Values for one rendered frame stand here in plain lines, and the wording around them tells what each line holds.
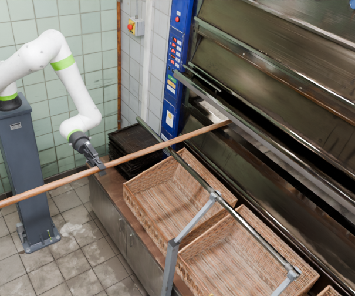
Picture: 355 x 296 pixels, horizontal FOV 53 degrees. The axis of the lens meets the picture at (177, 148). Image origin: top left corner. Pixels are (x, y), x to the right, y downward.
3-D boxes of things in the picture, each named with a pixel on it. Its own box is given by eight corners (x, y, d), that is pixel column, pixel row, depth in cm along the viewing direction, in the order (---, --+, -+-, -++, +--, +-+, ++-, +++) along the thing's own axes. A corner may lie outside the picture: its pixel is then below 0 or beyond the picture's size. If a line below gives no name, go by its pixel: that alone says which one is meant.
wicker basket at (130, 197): (181, 175, 261) (185, 145, 243) (230, 228, 227) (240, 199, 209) (121, 199, 237) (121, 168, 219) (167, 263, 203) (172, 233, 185)
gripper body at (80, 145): (88, 135, 180) (96, 145, 175) (88, 148, 186) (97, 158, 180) (74, 140, 177) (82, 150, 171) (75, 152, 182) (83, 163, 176)
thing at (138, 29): (137, 30, 250) (137, 15, 244) (144, 35, 244) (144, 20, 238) (127, 31, 247) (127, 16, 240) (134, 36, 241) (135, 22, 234)
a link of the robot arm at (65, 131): (60, 135, 195) (53, 121, 187) (80, 124, 199) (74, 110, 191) (71, 150, 187) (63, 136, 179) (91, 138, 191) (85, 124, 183)
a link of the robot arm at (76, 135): (67, 148, 185) (66, 134, 179) (88, 141, 191) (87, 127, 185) (72, 154, 181) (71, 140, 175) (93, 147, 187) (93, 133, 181)
